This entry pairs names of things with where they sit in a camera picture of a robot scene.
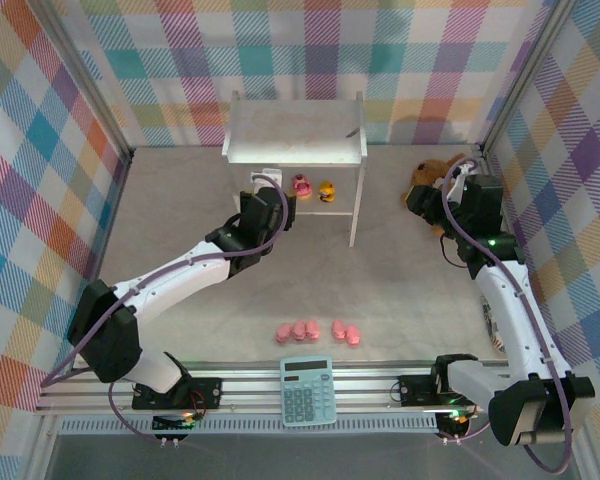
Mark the pink and red plastic toy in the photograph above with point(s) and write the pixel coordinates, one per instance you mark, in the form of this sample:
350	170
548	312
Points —
303	186

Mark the yellow rubber duck toy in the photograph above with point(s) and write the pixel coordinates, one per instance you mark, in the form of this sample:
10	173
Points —
328	192

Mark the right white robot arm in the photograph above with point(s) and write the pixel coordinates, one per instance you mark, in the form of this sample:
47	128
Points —
510	310

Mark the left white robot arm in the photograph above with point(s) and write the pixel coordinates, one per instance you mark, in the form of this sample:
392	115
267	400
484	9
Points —
180	275

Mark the white two-tier shelf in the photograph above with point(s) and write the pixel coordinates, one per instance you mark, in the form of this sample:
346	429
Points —
295	135

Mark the brown plush dog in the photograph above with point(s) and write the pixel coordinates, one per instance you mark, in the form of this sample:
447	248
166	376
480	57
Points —
427	172

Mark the white printed crumpled packet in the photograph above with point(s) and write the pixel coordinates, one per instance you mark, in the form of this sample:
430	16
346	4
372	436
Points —
491	325

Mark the light blue calculator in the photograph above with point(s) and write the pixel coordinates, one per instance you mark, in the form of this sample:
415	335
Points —
307	390

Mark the right black circuit board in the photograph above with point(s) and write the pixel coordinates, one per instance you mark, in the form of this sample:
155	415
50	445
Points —
457	420

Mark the black circuit board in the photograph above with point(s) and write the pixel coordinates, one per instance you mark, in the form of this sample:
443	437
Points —
175	422
457	420

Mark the left black circuit board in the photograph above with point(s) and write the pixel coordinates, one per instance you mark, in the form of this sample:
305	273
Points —
175	422

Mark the aluminium frame post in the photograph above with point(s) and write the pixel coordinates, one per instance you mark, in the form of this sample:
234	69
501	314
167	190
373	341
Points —
524	75
87	75

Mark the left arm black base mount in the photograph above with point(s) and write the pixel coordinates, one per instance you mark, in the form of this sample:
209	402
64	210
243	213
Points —
207	390

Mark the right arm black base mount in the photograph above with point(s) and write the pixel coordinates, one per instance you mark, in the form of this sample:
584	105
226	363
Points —
417	390

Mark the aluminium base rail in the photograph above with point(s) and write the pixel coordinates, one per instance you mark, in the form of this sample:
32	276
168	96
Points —
370	387

